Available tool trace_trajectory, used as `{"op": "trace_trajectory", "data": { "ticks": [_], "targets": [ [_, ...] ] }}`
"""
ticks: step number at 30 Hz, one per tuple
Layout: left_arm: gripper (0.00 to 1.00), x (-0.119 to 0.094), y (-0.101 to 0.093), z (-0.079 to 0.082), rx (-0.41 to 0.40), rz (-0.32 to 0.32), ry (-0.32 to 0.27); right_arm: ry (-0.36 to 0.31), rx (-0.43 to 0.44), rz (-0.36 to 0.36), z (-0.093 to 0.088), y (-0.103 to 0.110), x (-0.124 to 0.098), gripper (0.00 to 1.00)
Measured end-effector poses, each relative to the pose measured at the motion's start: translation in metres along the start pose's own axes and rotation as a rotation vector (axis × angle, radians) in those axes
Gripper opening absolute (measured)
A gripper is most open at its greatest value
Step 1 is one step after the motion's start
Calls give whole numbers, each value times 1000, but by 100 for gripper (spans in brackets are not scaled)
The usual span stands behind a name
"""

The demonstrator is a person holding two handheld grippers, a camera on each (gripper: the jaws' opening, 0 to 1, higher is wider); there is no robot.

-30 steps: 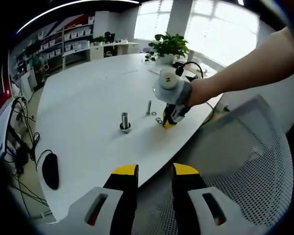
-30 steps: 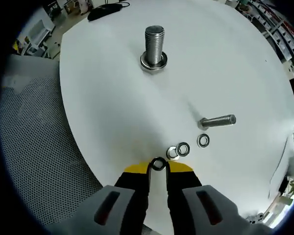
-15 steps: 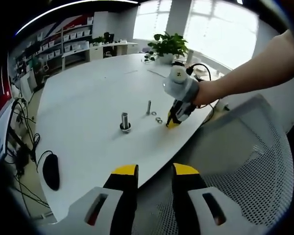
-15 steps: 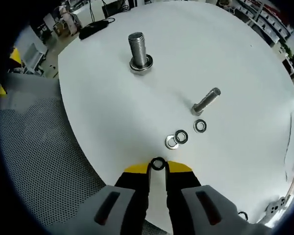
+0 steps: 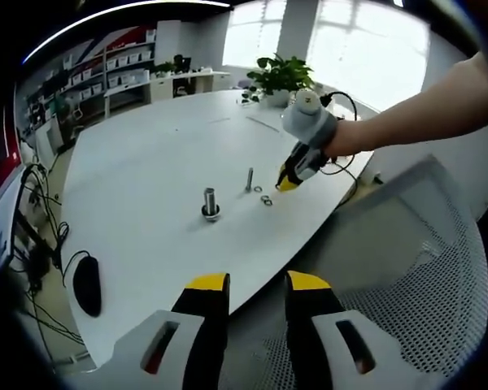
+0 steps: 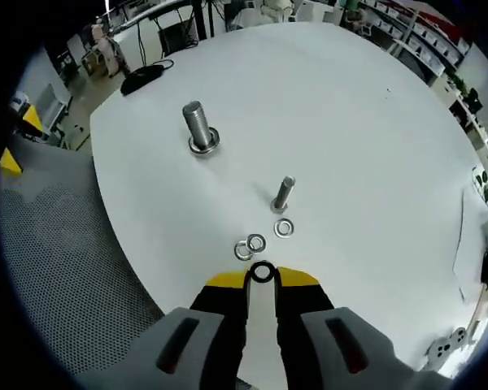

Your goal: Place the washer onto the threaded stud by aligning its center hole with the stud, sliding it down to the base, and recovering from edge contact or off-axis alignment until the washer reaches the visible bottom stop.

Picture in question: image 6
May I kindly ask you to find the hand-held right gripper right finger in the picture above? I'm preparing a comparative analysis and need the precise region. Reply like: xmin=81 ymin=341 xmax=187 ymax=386
xmin=270 ymin=266 xmax=452 ymax=390

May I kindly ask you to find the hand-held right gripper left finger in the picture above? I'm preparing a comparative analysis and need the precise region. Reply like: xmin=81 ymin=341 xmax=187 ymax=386
xmin=105 ymin=268 xmax=254 ymax=390

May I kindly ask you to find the black washer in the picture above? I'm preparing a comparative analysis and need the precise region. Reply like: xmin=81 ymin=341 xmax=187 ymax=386
xmin=251 ymin=262 xmax=276 ymax=284

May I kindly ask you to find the small steel washer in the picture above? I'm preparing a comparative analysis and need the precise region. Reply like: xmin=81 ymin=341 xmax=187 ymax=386
xmin=273 ymin=218 xmax=296 ymax=237
xmin=233 ymin=240 xmax=254 ymax=261
xmin=246 ymin=233 xmax=269 ymax=253

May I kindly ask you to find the small threaded stud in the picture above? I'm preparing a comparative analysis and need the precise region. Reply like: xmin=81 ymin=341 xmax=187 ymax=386
xmin=269 ymin=175 xmax=297 ymax=215

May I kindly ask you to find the large threaded stud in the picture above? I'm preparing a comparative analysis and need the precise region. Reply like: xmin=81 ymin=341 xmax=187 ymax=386
xmin=181 ymin=100 xmax=216 ymax=154

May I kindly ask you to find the large steel washer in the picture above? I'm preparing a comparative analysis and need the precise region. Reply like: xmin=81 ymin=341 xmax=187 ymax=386
xmin=188 ymin=126 xmax=222 ymax=156

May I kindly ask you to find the white cabinet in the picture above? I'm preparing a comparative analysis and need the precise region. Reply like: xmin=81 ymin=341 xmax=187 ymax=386
xmin=38 ymin=83 xmax=74 ymax=127

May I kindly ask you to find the white mesh chair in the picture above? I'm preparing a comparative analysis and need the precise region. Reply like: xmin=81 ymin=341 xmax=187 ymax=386
xmin=0 ymin=136 xmax=166 ymax=387

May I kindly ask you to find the black computer mouse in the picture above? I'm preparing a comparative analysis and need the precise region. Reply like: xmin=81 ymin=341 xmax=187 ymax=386
xmin=120 ymin=64 xmax=168 ymax=97

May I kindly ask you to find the white game controller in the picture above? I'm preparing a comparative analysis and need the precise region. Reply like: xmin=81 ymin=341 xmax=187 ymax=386
xmin=425 ymin=326 xmax=468 ymax=361

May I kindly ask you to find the black computer tower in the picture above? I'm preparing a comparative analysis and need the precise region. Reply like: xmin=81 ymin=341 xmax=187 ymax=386
xmin=158 ymin=22 xmax=199 ymax=56

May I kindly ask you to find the black pole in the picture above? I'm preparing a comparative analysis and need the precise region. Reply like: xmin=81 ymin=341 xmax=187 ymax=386
xmin=190 ymin=0 xmax=212 ymax=40

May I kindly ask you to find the white desk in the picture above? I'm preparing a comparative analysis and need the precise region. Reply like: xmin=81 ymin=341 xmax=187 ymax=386
xmin=430 ymin=72 xmax=488 ymax=163

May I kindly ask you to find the storage shelf with white bins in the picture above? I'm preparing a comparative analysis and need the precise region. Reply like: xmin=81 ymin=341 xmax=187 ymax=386
xmin=359 ymin=0 xmax=473 ymax=89

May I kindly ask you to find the black mouse cable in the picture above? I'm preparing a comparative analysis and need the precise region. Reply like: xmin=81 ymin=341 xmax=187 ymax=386
xmin=146 ymin=58 xmax=175 ymax=72

